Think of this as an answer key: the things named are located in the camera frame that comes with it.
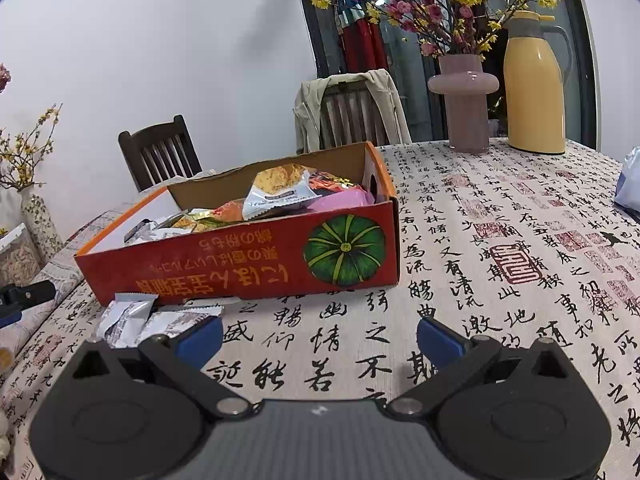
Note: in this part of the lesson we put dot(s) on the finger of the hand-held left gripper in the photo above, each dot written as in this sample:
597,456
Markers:
9,317
30,292

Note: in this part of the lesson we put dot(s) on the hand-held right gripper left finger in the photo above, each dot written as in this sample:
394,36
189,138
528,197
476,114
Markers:
200,340

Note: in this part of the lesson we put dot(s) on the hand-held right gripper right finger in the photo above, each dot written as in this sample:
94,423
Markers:
437,340

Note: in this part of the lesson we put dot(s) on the silver snack packet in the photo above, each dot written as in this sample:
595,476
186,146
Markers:
175,322
122,320

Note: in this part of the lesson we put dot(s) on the orange pumpkin print cardboard box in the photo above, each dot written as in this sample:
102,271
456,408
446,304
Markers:
225,270

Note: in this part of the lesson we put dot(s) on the pink snack packet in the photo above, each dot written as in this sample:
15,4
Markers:
340,201

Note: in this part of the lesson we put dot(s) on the orange oat crisp packet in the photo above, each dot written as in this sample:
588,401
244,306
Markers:
280,190

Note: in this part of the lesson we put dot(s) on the clear plastic food container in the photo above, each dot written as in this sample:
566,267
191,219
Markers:
20,260

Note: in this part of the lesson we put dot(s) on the grey printed cloth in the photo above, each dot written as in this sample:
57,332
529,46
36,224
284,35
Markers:
60,270

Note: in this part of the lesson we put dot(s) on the slim floral print vase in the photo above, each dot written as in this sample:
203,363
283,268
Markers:
40,225

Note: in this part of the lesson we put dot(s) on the thin yellow blossom branches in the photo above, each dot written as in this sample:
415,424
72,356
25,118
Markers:
30,145

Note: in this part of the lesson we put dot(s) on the dark wooden chair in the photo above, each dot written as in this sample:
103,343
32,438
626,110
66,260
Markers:
160,150

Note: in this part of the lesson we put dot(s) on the dried pink roses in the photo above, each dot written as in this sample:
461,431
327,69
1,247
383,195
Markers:
4,77

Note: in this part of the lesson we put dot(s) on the pink mushroom shaped vase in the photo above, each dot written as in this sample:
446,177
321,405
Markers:
465,110

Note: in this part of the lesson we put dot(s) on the beige jacket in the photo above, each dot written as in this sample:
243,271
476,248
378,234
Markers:
395,110

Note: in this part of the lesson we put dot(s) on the brown wooden chair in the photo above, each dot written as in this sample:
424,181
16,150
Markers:
350,115

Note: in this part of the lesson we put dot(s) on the blue white plastic bag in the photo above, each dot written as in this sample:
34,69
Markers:
630,180

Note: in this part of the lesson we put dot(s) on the pink vase with blossom branches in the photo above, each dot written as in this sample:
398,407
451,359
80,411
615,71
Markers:
415,85

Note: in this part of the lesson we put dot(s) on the yellow thermos jug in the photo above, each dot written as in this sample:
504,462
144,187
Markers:
532,100

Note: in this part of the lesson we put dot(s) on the red hanging garment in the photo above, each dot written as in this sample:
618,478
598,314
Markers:
362,45

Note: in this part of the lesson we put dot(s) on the yellow and pink blossom branches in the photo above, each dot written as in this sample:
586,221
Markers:
425,15

